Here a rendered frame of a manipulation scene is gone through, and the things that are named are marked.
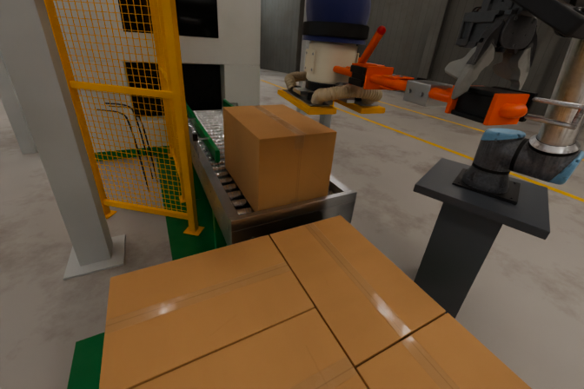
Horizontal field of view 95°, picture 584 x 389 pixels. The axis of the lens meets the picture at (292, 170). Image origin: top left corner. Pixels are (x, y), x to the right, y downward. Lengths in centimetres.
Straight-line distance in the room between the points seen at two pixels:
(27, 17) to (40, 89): 28
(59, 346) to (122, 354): 85
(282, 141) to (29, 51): 114
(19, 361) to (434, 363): 165
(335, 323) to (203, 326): 40
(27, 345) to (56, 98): 114
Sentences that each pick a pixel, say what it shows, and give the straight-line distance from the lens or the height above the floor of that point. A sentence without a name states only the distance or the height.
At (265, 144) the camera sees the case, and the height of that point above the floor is 92.
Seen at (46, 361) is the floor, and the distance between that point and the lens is 179.
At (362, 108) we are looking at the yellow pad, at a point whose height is 114.
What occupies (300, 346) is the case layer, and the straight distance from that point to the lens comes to 91.
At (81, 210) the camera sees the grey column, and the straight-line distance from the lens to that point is 191.
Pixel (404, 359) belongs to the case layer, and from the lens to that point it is 97.
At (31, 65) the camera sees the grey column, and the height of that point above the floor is 115.
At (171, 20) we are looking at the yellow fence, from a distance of 170.
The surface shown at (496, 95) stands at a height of 127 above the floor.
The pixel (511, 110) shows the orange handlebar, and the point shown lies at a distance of 54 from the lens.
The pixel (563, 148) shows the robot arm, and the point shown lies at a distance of 143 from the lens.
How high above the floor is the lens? 133
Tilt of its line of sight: 26 degrees down
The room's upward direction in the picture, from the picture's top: 4 degrees clockwise
